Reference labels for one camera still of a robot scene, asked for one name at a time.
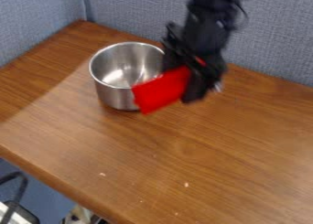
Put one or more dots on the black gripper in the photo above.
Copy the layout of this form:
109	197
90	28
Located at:
201	38

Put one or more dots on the red plastic block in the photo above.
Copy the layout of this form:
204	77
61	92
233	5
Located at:
164	90

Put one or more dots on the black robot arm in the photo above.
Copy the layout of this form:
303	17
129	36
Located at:
220	4

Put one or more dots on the white object under table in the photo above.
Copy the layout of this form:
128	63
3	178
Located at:
80	215

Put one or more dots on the metal pot with handle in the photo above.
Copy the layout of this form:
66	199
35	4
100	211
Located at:
118	67

